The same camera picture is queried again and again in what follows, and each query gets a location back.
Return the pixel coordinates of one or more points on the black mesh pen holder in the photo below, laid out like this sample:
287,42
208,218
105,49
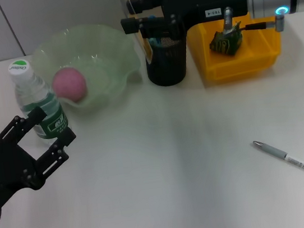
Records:
166,63

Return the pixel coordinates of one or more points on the green plastic wrapper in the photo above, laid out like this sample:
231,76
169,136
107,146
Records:
227,44

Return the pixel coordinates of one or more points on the yellow plastic bin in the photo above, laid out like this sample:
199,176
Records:
235,59

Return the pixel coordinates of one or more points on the transparent plastic ruler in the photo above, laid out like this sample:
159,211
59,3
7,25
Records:
147,49

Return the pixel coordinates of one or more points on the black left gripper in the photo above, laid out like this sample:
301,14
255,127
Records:
7,174

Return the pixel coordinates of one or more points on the clear green-label water bottle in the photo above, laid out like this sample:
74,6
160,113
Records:
30,91

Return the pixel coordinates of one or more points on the silver white pen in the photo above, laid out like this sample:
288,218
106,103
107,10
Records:
297,163

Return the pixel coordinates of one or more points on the green glass fruit bowl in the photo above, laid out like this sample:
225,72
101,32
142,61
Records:
106,69

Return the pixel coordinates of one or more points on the blue scissors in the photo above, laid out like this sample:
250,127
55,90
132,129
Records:
156,41

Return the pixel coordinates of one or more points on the pink peach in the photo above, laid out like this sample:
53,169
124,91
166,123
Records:
70,84

